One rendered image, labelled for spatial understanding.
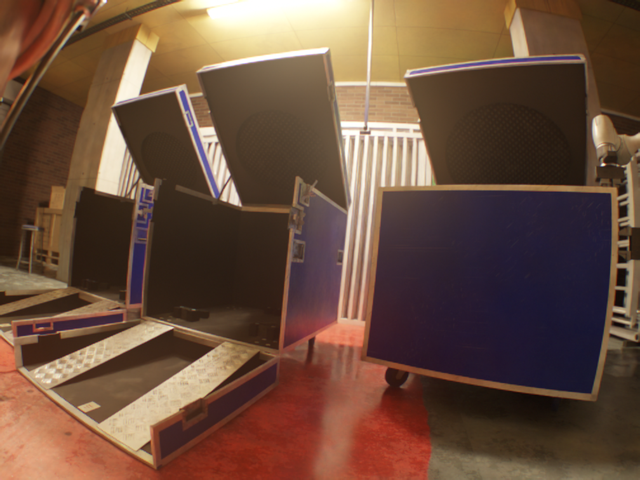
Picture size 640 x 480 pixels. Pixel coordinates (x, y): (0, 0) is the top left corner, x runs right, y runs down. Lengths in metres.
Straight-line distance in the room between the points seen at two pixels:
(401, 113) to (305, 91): 3.02
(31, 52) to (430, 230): 1.38
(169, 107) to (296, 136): 1.02
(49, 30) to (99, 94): 4.30
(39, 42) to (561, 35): 3.50
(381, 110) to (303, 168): 2.77
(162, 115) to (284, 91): 1.07
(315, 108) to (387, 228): 0.95
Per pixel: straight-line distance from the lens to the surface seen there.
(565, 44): 3.48
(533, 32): 3.41
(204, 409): 1.11
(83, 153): 4.43
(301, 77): 2.09
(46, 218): 6.59
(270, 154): 2.47
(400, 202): 1.51
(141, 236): 2.32
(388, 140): 3.64
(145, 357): 1.73
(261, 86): 2.21
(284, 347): 1.57
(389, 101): 5.09
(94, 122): 4.46
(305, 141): 2.32
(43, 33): 0.36
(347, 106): 5.12
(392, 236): 1.50
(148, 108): 2.87
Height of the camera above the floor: 0.60
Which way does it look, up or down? 3 degrees up
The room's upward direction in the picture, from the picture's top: 6 degrees clockwise
